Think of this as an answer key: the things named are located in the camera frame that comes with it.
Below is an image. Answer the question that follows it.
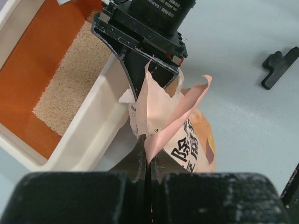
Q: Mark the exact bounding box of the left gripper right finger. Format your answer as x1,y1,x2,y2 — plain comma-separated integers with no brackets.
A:
151,151,291,224

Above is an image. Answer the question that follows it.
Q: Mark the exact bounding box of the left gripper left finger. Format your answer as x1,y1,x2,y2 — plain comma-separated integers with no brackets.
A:
4,135,150,224

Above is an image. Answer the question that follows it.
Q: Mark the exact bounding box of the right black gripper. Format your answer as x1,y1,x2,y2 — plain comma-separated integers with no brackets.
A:
93,4,188,102

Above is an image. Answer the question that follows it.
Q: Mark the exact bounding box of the pink cat litter bag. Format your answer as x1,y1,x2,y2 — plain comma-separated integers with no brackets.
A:
119,59,216,173

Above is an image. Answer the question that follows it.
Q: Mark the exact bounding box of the white orange litter box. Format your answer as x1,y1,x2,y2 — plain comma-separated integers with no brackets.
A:
0,0,128,171

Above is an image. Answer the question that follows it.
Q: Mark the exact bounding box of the black bag clip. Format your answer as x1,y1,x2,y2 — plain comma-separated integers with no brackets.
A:
261,47,299,90

